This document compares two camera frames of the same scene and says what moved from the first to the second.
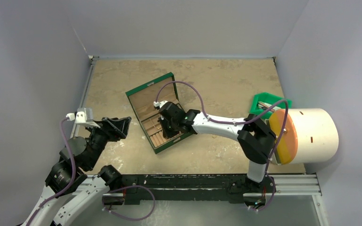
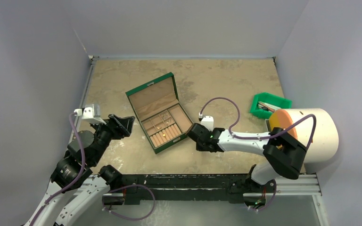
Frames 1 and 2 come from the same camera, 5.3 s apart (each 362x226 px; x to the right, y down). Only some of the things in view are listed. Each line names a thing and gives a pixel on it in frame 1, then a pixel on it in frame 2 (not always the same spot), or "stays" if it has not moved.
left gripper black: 119,126 stays
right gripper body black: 167,124 to 196,137
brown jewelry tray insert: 154,129 stays
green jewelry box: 146,100 stays
